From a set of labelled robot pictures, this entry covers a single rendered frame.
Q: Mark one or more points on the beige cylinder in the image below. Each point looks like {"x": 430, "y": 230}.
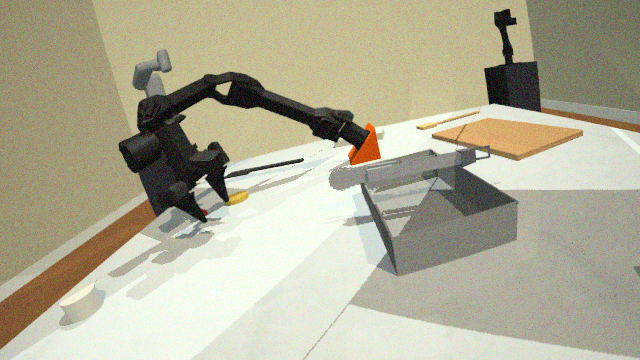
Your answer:
{"x": 81, "y": 302}

